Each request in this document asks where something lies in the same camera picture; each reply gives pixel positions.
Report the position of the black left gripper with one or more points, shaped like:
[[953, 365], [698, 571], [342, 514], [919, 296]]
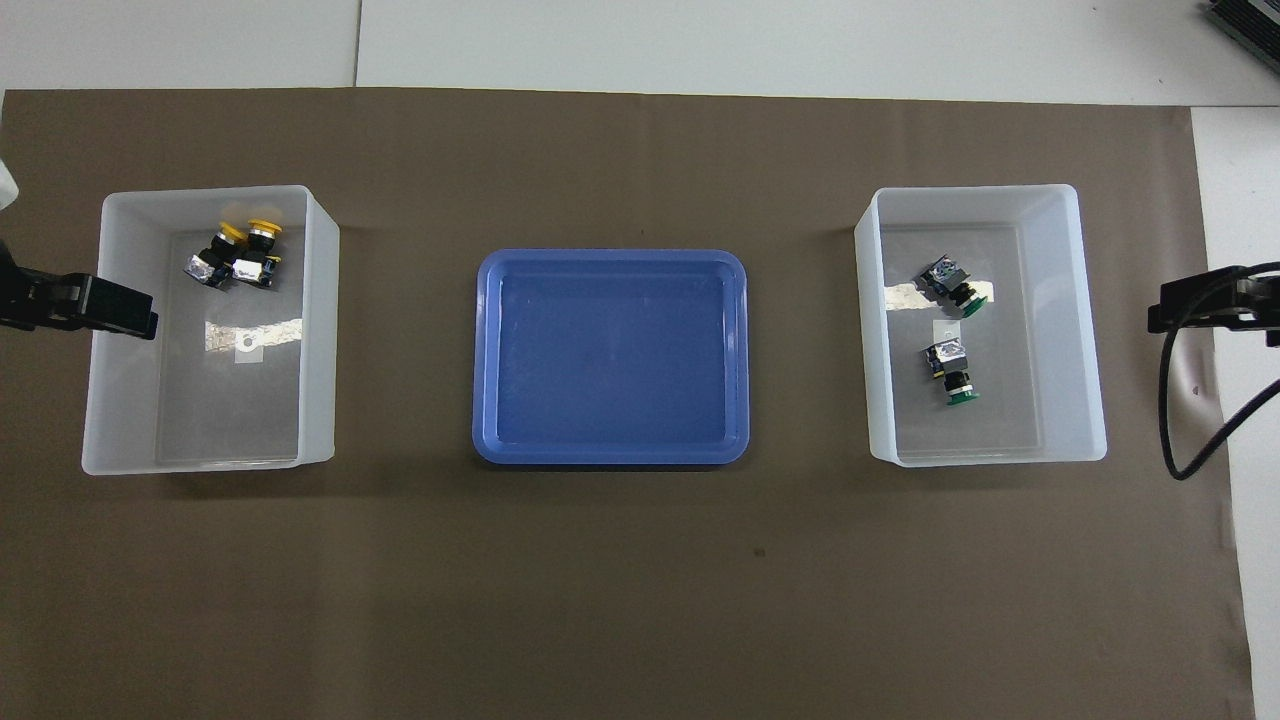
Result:
[[45, 300]]

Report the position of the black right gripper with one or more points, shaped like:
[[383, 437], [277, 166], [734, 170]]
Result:
[[1262, 305]]

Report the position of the yellow push button switch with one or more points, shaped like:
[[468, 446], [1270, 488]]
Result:
[[258, 262], [215, 255]]

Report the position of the green push button switch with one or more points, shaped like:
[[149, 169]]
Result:
[[950, 280], [950, 365]]

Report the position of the small white sticker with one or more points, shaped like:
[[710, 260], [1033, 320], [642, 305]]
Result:
[[947, 328], [247, 347]]

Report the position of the translucent white plastic box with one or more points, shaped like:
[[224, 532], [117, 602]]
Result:
[[230, 420], [1060, 400]]

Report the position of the dark grey electronic device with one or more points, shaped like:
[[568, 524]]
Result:
[[1250, 25]]

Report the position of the blue plastic tray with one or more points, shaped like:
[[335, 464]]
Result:
[[610, 360]]

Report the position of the brown paper table mat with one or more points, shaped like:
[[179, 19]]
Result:
[[640, 600]]

